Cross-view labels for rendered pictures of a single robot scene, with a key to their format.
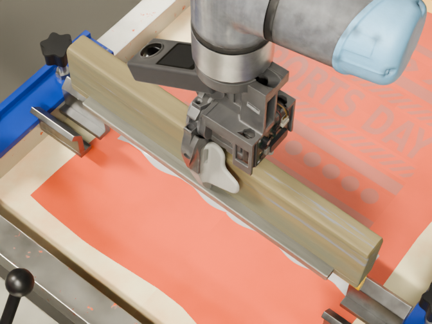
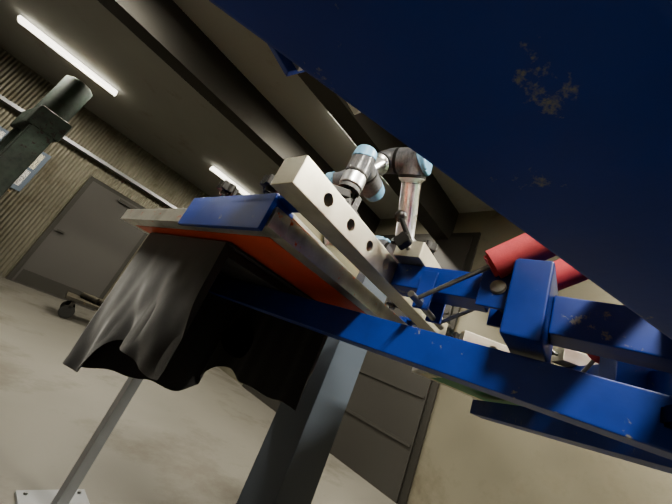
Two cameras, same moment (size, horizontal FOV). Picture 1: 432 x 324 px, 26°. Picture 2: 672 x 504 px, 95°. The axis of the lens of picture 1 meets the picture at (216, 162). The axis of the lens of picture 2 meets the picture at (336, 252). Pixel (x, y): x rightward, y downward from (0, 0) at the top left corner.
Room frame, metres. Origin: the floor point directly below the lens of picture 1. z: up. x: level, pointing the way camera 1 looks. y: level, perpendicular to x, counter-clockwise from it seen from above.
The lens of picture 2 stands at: (0.43, 0.80, 0.80)
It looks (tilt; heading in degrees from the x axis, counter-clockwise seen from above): 19 degrees up; 275
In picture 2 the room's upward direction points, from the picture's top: 24 degrees clockwise
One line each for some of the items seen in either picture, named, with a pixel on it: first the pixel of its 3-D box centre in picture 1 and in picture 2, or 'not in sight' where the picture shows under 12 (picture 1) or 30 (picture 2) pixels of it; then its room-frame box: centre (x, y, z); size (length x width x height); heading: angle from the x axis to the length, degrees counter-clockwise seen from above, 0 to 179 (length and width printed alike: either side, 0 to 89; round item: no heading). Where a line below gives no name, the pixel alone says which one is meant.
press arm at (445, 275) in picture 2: not in sight; (439, 286); (0.28, 0.23, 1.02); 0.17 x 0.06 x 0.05; 141
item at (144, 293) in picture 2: not in sight; (141, 311); (0.89, 0.01, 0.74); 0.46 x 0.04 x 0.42; 141
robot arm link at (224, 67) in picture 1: (235, 37); (351, 183); (0.55, -0.02, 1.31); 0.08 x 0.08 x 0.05
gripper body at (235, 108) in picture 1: (238, 98); (343, 205); (0.55, -0.02, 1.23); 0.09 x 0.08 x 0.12; 51
